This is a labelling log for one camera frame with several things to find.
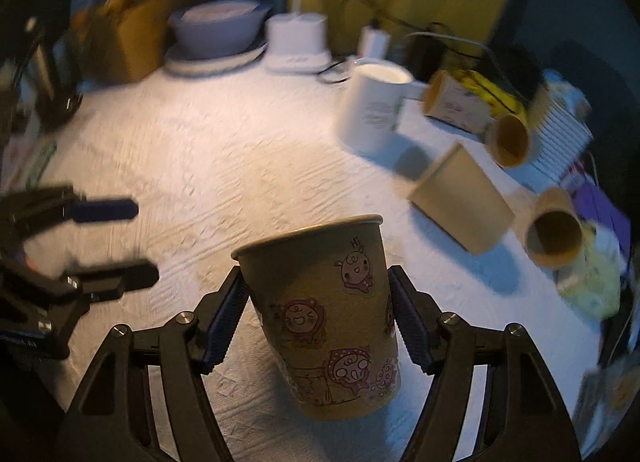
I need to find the brown cartoon paper cup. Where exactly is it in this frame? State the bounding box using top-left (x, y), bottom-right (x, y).
top-left (231, 214), bottom-right (401, 420)

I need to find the lying brown cup right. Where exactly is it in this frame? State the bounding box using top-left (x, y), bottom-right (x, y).
top-left (524, 187), bottom-right (584, 269)

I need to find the lying brown cup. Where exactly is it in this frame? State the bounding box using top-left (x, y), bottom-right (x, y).
top-left (484, 115), bottom-right (530, 169)
top-left (408, 143), bottom-right (514, 255)
top-left (524, 187), bottom-right (584, 269)

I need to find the lying brown cup front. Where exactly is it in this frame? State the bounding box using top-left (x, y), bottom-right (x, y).
top-left (408, 143), bottom-right (514, 255)

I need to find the lying brown cup middle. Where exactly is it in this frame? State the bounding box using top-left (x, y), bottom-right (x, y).
top-left (484, 115), bottom-right (530, 169)

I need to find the white paper cup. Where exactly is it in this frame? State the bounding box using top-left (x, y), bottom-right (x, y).
top-left (334, 58), bottom-right (413, 156)

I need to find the lying paper cup with print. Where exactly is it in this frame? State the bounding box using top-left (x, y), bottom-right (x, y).
top-left (423, 70), bottom-right (492, 135)

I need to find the yellow tissue pack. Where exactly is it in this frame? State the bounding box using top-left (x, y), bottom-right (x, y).
top-left (555, 221), bottom-right (626, 321)

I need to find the white plate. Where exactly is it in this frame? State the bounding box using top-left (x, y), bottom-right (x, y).
top-left (164, 39), bottom-right (267, 78)

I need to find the cardboard box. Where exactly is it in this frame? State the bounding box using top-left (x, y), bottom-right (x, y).
top-left (70, 0), bottom-right (180, 84)

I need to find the purple cloth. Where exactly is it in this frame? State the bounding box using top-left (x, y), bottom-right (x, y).
top-left (570, 182), bottom-right (631, 261)

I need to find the purple bowl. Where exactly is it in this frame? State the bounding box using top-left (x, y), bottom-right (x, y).
top-left (168, 0), bottom-right (272, 60)

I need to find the white desk lamp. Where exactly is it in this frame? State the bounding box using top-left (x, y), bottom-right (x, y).
top-left (264, 0), bottom-right (332, 74)

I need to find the white woven basket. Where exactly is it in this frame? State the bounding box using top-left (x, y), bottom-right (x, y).
top-left (527, 85), bottom-right (592, 184)

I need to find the yellow package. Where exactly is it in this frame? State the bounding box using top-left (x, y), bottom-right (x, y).
top-left (454, 69), bottom-right (527, 123)

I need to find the white charger plug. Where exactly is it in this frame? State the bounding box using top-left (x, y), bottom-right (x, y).
top-left (357, 26), bottom-right (390, 59)

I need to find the black adapter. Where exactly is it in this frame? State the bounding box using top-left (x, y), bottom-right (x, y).
top-left (404, 34), bottom-right (447, 83)

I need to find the black power cable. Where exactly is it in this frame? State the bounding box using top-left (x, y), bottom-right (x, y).
top-left (304, 0), bottom-right (501, 74)

